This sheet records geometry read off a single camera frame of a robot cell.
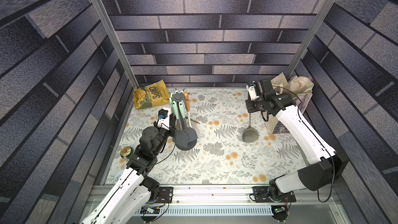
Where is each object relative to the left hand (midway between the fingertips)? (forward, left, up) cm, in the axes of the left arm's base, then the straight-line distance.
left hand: (174, 113), depth 71 cm
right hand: (+10, -38, -3) cm, 40 cm away
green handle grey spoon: (+3, -42, -24) cm, 49 cm away
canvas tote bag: (+28, -75, -10) cm, 81 cm away
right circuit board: (-35, -51, -32) cm, 70 cm away
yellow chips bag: (+30, +21, -21) cm, 42 cm away
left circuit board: (-35, +13, -30) cm, 47 cm away
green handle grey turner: (-2, -7, -14) cm, 16 cm away
